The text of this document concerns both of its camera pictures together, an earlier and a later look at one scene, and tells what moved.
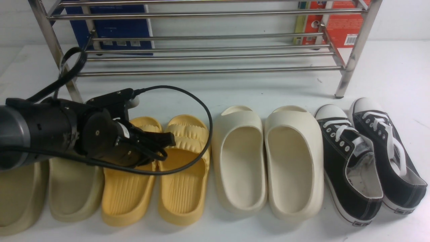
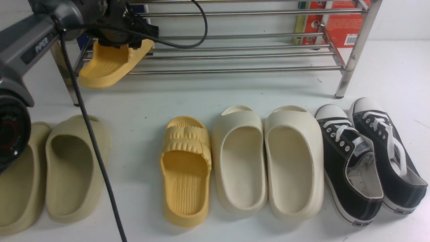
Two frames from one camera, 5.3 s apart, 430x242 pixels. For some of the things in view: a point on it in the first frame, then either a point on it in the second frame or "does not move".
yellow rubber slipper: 127,196 → 107,64
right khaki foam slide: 76,190 does not move
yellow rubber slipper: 183,197 does not move
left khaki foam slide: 23,193 does not move
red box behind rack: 330,24 does not move
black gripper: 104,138 → 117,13
